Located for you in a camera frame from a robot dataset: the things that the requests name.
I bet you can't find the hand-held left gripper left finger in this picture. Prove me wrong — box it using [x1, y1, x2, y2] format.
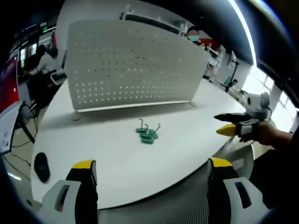
[38, 159, 99, 224]

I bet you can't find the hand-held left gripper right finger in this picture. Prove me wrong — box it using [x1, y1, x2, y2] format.
[206, 157, 272, 224]

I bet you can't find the white perforated mounting plate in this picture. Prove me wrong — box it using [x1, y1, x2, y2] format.
[64, 19, 211, 121]

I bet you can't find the person's right hand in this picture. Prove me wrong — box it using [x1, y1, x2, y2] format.
[238, 121, 282, 147]

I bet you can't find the black computer mouse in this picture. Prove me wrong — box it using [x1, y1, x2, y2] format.
[34, 152, 51, 183]

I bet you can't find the black stand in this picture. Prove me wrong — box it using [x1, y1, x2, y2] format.
[224, 59, 239, 93]

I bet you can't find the person's dark clothing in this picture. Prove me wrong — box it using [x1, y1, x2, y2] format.
[251, 148, 299, 210]

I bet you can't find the white office chair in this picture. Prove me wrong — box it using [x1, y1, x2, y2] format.
[50, 70, 68, 85]

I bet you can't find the monitor with red screen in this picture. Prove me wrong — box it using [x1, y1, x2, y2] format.
[0, 59, 21, 114]

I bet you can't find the black cable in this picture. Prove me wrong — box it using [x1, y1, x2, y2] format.
[10, 101, 39, 168]

